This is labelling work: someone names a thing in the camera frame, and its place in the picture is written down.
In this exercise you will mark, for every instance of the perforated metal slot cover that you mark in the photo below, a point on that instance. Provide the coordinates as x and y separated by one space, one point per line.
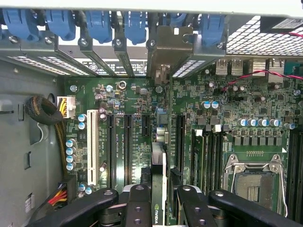
187 68

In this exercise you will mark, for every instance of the black RAM slot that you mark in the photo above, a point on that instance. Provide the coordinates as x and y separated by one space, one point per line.
294 175
219 160
209 160

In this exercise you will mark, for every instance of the open black PC case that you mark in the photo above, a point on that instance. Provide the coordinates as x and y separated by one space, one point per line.
14 142

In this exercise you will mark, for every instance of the long black expansion slot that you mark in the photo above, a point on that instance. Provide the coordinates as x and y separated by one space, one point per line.
111 151
128 151
180 142

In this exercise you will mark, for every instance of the white power connector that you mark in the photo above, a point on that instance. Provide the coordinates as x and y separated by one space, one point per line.
69 106

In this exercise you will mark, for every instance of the CPU socket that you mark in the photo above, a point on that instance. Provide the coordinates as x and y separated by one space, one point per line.
253 189

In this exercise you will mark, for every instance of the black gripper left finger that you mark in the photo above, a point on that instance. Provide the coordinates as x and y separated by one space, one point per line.
138 208

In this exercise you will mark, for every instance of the metal locking lever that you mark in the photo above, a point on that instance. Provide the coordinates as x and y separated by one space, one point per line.
282 184

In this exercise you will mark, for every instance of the silver USB port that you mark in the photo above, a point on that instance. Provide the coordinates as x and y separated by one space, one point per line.
221 67
237 67

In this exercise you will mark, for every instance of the green motherboard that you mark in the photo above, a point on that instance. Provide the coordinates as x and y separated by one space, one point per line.
142 99

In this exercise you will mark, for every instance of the blue card retention clip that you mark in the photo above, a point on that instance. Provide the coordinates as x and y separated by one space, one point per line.
135 26
20 23
60 23
98 26
211 28
177 17

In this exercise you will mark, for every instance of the white expansion slot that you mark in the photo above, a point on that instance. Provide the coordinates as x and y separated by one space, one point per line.
92 146

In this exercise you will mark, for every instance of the short black expansion slot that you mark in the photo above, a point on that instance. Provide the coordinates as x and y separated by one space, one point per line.
145 125

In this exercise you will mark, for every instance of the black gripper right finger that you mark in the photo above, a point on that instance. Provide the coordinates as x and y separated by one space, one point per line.
194 210

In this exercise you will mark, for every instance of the black power connector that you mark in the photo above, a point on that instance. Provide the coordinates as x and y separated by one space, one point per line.
71 189

